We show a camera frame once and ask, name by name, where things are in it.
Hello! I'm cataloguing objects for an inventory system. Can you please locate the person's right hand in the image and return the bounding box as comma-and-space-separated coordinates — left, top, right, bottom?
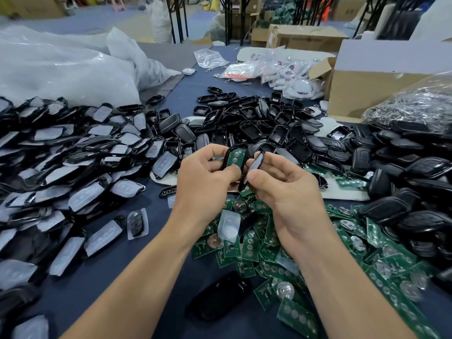
246, 152, 333, 241

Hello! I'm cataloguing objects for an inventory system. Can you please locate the person's left hand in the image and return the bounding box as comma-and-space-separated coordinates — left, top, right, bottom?
171, 143, 244, 234

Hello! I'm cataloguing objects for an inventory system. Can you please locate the film-covered black shell cover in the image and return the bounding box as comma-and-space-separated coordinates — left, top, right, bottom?
239, 152, 266, 193

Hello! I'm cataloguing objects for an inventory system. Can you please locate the pile of green circuit boards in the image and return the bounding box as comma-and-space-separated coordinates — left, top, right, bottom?
189, 162, 442, 339

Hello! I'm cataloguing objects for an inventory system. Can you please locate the pile of black shell halves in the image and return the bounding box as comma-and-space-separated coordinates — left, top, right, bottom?
191, 86, 347, 170

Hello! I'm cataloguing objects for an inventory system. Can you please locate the lone glossy black shell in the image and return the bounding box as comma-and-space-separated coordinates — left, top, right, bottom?
187, 270, 251, 322

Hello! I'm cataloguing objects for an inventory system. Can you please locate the pile of assembled black fobs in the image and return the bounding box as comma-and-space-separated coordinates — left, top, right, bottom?
346, 120, 452, 280

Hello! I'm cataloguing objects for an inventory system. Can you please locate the pile of shells with pads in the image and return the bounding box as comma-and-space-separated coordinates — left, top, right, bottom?
0, 95, 185, 339

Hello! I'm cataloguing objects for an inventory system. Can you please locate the person's right forearm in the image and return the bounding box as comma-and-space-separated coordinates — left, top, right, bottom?
300, 222, 439, 339

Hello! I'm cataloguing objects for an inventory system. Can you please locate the person's left forearm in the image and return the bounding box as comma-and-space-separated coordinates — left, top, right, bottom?
62, 215, 202, 339

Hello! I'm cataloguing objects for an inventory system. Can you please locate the clear plastic film piece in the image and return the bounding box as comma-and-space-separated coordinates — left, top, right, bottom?
218, 210, 242, 243

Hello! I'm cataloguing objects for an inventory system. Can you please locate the clear bag with red label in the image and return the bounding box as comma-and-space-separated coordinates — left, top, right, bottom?
219, 61, 266, 82

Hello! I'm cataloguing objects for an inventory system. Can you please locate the heap of clear parts bags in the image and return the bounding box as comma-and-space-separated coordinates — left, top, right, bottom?
260, 49, 327, 101

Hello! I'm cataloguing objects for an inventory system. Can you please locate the small crumpled clear plastic bag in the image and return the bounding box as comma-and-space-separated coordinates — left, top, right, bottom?
194, 48, 230, 71

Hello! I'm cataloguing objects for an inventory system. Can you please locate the large open cardboard box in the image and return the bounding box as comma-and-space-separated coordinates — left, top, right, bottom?
308, 40, 452, 123

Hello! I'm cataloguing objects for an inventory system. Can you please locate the clear bag of metal parts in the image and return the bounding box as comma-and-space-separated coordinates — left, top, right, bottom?
362, 74, 452, 135

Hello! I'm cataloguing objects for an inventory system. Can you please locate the brown cardboard box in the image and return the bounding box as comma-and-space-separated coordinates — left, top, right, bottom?
267, 24, 350, 54

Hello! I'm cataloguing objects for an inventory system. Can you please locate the white sack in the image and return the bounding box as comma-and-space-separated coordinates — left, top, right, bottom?
148, 0, 174, 43

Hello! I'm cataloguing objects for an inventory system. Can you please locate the large white plastic bag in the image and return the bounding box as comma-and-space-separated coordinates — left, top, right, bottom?
0, 24, 183, 109

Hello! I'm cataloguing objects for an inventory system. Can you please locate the tan cardboard box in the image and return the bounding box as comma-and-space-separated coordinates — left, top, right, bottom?
0, 0, 68, 20

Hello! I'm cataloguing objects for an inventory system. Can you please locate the black metal table frame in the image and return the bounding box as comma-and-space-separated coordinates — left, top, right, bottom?
166, 0, 248, 45

